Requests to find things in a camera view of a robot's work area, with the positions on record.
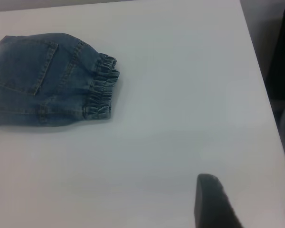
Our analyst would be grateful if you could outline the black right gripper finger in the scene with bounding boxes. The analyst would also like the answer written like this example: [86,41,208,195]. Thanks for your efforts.
[194,173,243,228]

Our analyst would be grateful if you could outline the blue denim children's pants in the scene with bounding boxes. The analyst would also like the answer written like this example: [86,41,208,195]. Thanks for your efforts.
[0,32,121,129]

